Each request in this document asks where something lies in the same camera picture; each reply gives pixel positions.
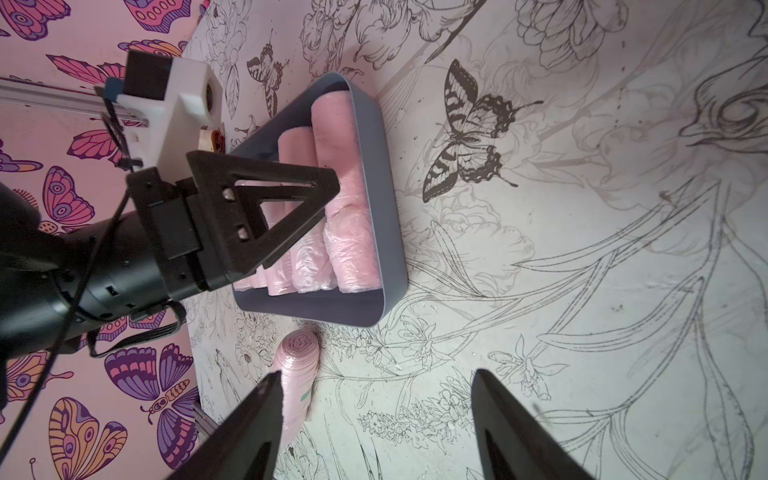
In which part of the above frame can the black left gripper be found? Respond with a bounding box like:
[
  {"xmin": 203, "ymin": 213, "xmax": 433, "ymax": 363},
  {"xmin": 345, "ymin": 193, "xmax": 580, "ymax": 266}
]
[{"xmin": 1, "ymin": 150, "xmax": 340, "ymax": 359}]

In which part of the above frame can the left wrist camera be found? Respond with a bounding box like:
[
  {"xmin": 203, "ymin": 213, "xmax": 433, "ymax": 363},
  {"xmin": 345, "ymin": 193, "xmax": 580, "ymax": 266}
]
[{"xmin": 97, "ymin": 50, "xmax": 223, "ymax": 182}]

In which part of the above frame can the blue plastic storage box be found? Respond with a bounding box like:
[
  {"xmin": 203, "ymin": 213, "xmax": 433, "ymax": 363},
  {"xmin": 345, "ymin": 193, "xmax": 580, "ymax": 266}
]
[{"xmin": 232, "ymin": 72, "xmax": 408, "ymax": 328}]

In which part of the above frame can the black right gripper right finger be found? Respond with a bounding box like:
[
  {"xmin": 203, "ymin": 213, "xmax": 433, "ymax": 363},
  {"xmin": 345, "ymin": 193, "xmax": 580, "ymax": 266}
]
[{"xmin": 471, "ymin": 369, "xmax": 592, "ymax": 480}]

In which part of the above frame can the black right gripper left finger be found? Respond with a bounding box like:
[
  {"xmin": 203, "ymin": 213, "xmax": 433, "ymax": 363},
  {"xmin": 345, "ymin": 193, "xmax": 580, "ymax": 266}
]
[{"xmin": 170, "ymin": 371, "xmax": 283, "ymax": 479}]

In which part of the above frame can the pink trash bag roll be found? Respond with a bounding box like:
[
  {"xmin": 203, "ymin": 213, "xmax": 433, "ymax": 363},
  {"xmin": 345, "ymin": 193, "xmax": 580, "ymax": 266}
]
[
  {"xmin": 262, "ymin": 202, "xmax": 297, "ymax": 296},
  {"xmin": 233, "ymin": 266, "xmax": 268, "ymax": 291},
  {"xmin": 278, "ymin": 127, "xmax": 337, "ymax": 294},
  {"xmin": 272, "ymin": 329, "xmax": 320, "ymax": 448},
  {"xmin": 311, "ymin": 91, "xmax": 382, "ymax": 294}
]

